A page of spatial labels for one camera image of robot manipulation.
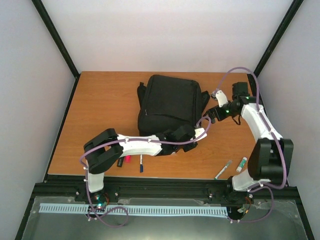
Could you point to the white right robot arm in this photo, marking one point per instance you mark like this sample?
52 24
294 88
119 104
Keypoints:
269 162

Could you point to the black left frame post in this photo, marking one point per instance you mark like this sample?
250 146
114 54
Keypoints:
50 26

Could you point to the black right frame post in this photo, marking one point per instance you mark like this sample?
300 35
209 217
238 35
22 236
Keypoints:
279 33

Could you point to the black student backpack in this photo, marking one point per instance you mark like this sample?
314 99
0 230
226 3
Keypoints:
167 103

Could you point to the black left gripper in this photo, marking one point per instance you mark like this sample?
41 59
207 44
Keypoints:
191 147

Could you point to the green highlighter marker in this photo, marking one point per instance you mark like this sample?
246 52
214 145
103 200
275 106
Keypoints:
120 162

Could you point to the white glue stick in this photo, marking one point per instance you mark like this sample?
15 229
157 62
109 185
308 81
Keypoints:
241 164

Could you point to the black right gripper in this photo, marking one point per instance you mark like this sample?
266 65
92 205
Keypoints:
220 116

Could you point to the grey whiteboard marker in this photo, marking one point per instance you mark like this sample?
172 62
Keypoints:
223 169

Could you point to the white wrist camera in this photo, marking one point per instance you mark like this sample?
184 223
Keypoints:
220 97
200 133

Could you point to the pink highlighter marker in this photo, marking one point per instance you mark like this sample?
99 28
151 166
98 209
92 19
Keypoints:
128 159

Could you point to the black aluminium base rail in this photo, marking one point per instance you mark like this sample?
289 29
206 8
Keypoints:
119 188

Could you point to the black frame post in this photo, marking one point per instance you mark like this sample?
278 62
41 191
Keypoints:
279 33
50 26

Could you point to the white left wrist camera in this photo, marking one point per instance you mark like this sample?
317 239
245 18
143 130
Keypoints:
200 133

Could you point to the blue ballpoint pen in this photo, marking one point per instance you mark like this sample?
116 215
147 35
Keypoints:
141 166

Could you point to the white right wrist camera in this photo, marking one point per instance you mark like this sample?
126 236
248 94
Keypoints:
220 97

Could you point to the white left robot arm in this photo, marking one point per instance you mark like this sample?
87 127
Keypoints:
105 149

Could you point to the light blue cable duct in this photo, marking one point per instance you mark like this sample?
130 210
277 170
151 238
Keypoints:
137 210

